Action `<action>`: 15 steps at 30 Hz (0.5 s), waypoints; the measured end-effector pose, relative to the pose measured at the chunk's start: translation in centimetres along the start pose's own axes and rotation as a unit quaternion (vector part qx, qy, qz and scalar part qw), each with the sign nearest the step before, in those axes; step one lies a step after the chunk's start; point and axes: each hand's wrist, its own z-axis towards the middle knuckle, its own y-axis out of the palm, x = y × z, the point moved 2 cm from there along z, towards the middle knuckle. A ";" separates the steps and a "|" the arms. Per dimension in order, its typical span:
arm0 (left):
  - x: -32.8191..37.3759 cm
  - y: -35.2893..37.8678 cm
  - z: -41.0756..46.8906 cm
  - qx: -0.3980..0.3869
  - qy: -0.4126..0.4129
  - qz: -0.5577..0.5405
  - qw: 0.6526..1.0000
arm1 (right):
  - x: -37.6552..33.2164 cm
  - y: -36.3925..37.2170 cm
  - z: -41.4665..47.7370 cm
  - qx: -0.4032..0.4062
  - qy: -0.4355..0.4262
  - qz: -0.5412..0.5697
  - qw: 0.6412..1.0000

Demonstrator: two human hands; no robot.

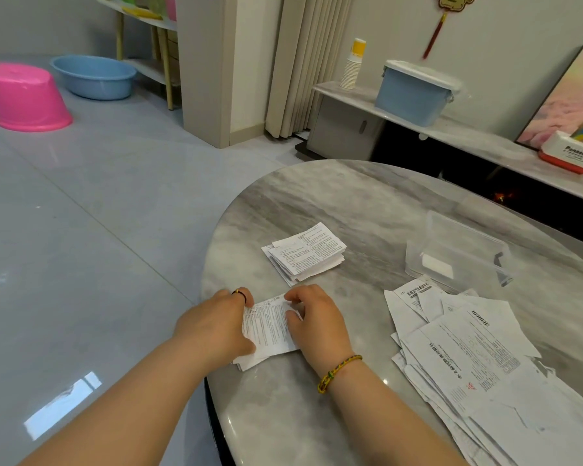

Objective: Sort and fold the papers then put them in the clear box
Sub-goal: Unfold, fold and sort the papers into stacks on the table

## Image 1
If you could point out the person's right hand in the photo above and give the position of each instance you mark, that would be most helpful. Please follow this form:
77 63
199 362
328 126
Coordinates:
325 329

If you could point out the person's left hand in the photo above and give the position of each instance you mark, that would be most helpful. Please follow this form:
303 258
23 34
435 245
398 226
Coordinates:
209 329

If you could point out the person's right thumb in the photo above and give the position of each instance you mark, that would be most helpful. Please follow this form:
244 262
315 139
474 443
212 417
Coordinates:
295 320

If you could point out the person's left thumb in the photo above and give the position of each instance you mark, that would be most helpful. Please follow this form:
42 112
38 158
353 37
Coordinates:
245 345

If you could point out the printed paper leaflet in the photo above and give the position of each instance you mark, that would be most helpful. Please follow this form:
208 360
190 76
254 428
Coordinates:
269 329

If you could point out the person's left forearm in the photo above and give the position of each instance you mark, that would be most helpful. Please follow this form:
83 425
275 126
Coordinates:
126 407

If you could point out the person's right forearm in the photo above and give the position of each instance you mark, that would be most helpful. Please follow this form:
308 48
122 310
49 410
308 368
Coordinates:
384 417

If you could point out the stack of folded leaflets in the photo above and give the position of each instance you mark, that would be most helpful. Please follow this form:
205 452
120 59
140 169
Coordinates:
308 252

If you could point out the clear plastic container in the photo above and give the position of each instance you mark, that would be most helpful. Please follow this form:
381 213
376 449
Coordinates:
466 242

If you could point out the pile of unfolded paper sheets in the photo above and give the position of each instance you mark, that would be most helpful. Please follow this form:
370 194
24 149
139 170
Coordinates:
481 368

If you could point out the marble top media console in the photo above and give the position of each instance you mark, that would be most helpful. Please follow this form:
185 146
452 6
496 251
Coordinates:
466 140

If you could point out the blue storage box white lid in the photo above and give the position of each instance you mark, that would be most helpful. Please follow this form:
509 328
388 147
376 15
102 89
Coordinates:
410 99

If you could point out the beige curtain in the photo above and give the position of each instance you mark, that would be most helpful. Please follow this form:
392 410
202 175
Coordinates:
306 63

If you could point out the stack of paper cups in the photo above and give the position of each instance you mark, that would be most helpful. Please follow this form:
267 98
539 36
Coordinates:
353 67

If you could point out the white wooden shelf rack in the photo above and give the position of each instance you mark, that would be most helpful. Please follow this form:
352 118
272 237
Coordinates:
160 67

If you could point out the blue plastic basin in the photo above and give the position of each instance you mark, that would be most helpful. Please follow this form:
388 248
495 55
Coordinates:
94 77

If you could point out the red white tissue box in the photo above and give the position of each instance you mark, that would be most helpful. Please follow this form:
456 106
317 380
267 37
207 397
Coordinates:
568 152

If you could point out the red hanging tassel ornament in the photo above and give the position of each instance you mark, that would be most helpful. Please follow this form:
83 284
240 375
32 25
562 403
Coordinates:
439 24

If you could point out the pink plastic tub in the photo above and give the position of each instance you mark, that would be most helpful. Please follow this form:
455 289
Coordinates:
24 99

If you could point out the pink plastic bin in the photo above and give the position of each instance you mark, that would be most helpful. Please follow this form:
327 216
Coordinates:
171 7

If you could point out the yellow plastic tray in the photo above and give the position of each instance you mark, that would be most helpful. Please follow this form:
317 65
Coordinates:
143 13

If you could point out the framed pink picture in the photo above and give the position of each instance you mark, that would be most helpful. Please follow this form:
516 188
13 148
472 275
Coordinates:
563 101

